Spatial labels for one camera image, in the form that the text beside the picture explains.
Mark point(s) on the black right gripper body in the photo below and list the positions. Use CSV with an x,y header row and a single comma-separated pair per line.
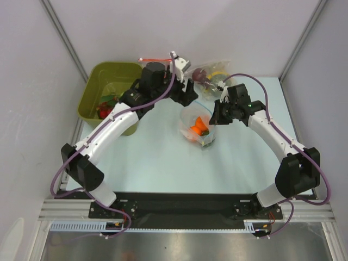
x,y
219,113

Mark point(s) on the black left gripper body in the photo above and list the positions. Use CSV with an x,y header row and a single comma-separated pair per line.
x,y
176,94

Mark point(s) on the clear zip top bag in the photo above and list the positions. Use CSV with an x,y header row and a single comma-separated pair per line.
x,y
194,124

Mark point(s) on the orange fake fruit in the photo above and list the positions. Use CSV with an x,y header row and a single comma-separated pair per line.
x,y
196,130
200,124

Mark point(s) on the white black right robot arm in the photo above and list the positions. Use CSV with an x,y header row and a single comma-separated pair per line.
x,y
297,172

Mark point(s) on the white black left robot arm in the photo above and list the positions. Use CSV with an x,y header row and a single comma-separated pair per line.
x,y
157,81

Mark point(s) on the clear bag with melon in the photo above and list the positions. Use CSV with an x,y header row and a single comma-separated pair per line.
x,y
209,78

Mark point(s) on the red zip bag of food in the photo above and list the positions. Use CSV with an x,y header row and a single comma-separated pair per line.
x,y
152,59

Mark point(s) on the red fake strawberries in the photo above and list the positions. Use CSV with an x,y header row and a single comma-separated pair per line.
x,y
106,105

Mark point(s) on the olive green plastic bin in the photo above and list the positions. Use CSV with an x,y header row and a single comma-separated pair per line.
x,y
106,84

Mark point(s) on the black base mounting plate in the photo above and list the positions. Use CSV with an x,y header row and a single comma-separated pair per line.
x,y
169,220

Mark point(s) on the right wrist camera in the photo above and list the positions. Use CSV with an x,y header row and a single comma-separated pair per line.
x,y
224,98

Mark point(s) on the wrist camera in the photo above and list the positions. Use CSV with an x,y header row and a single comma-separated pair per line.
x,y
224,98
179,66

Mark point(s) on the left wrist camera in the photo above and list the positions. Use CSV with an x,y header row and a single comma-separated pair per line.
x,y
179,66

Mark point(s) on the white cable duct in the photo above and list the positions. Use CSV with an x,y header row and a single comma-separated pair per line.
x,y
112,227

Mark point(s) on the aluminium frame rail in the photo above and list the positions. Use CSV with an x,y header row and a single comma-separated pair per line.
x,y
75,209

